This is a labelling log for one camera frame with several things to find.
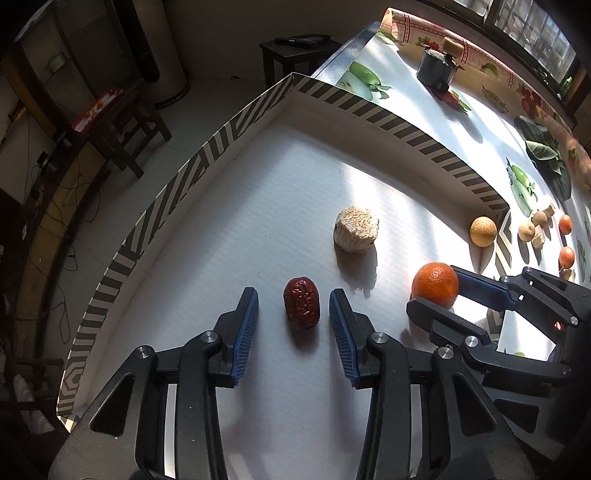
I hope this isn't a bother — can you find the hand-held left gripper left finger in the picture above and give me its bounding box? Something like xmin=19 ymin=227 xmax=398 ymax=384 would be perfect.
xmin=51 ymin=287 xmax=259 ymax=480

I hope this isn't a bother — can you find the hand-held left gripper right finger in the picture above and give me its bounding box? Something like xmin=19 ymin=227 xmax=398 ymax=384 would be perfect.
xmin=329 ymin=288 xmax=536 ymax=480

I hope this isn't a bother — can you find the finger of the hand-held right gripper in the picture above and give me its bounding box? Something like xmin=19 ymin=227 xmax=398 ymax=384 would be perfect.
xmin=450 ymin=265 xmax=583 ymax=326
xmin=405 ymin=298 xmax=574 ymax=385

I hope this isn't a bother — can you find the large orange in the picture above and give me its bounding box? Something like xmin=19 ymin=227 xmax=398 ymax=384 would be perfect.
xmin=411 ymin=261 xmax=460 ymax=310

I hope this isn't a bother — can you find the dried red date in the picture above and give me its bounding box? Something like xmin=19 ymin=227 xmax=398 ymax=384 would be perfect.
xmin=283 ymin=276 xmax=321 ymax=331

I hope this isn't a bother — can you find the striped cardboard box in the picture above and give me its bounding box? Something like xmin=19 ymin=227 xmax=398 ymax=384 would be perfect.
xmin=55 ymin=71 xmax=514 ymax=432

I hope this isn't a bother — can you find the green bok choy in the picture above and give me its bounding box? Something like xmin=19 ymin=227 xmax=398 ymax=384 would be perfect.
xmin=513 ymin=115 xmax=573 ymax=202

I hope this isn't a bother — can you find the fruit print tablecloth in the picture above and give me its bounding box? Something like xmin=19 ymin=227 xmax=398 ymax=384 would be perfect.
xmin=308 ymin=7 xmax=591 ymax=365

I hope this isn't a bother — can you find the dark bottle with cork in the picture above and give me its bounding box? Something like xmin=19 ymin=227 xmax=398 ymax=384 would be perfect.
xmin=416 ymin=37 xmax=465 ymax=93

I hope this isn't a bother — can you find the dark wooden chair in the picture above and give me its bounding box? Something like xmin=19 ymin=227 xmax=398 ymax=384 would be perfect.
xmin=55 ymin=78 xmax=172 ymax=180

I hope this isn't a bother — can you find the dark wooden stool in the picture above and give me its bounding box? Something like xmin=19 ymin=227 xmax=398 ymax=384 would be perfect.
xmin=259 ymin=33 xmax=343 ymax=89

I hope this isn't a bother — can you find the white cylindrical appliance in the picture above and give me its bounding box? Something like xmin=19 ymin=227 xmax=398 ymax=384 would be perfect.
xmin=131 ymin=0 xmax=189 ymax=104

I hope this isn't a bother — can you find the black remote control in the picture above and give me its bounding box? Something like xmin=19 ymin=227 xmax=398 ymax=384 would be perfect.
xmin=274 ymin=34 xmax=329 ymax=47

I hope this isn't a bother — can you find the dark window frame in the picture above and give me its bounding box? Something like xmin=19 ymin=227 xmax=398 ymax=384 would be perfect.
xmin=443 ymin=0 xmax=591 ymax=114

